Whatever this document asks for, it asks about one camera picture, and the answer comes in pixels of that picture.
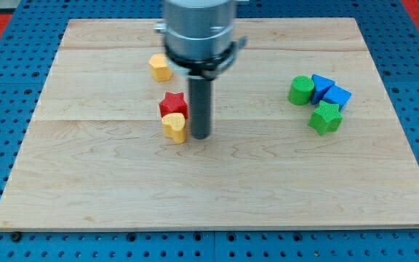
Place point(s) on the red star block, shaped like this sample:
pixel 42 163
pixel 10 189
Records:
pixel 174 103

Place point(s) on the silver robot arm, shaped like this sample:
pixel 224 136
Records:
pixel 198 37

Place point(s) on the yellow heart block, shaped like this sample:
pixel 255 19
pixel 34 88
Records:
pixel 174 127

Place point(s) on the green star block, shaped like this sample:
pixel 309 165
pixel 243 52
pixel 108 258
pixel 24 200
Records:
pixel 326 117

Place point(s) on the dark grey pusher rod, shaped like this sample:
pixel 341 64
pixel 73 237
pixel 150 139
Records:
pixel 200 107

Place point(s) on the yellow hexagon block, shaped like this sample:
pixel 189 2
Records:
pixel 160 70

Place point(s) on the green cylinder block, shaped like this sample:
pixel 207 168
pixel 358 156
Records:
pixel 301 90

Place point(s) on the wooden board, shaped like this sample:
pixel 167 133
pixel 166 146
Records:
pixel 94 157

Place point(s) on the blue triangle block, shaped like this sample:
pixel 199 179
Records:
pixel 321 86

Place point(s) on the blue cube block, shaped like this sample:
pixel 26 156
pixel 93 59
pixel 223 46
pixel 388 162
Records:
pixel 337 95

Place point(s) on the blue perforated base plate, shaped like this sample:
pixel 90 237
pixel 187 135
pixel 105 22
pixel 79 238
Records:
pixel 27 49

